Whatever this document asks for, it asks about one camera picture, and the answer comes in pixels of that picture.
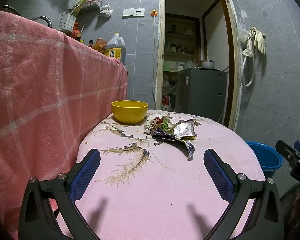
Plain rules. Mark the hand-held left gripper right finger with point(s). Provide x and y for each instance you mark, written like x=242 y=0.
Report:
x=218 y=177

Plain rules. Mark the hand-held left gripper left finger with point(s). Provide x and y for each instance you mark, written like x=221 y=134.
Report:
x=86 y=175

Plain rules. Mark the blue plastic bucket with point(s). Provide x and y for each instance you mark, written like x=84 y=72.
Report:
x=267 y=157

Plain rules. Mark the clear labelled packet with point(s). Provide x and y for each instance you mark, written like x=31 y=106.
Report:
x=185 y=130

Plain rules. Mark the blue foil wrapper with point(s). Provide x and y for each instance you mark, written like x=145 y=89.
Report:
x=171 y=137

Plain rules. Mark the green snack wrapper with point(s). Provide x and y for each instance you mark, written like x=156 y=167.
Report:
x=166 y=125

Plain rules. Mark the orange wrapper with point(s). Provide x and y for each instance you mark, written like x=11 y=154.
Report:
x=158 y=121

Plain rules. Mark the person's right hand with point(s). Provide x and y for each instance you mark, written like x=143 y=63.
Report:
x=297 y=203

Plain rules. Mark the pink floral tablecloth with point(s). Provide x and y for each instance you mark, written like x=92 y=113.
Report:
x=152 y=192

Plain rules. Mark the yellow bowl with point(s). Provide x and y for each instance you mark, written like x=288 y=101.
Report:
x=129 y=112

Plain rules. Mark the grey cabinet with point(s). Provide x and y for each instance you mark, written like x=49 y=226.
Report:
x=200 y=95

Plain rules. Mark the red white plastic bag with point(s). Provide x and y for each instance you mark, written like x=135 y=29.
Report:
x=165 y=102

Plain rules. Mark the pink plaid cloth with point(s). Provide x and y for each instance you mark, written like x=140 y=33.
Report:
x=40 y=92

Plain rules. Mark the metal pot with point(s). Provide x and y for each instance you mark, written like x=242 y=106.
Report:
x=207 y=64

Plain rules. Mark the cream rubber gloves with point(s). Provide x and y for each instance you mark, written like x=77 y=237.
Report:
x=260 y=40

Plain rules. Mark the large cooking oil bottle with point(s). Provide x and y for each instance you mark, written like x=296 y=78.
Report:
x=115 y=48

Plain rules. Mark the orange snack packet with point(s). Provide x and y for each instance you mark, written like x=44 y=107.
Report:
x=100 y=45

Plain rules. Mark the dark sauce bottle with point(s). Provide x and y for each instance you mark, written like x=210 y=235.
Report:
x=90 y=44

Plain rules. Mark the wooden storage shelf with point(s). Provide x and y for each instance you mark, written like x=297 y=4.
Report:
x=181 y=35

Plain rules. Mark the metal faucet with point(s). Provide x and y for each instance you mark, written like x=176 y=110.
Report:
x=41 y=18

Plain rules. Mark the crumpled white plastic bag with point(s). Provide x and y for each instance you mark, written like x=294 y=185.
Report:
x=105 y=10

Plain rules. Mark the wooden door frame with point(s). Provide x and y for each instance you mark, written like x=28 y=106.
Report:
x=161 y=42

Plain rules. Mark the white wall switch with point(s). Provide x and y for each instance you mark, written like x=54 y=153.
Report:
x=128 y=12

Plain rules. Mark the white wall rack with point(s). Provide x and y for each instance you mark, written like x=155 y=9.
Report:
x=91 y=7

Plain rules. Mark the white wall socket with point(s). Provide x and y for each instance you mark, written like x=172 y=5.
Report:
x=139 y=12

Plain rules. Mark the orange wall hook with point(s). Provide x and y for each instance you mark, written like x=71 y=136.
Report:
x=153 y=13

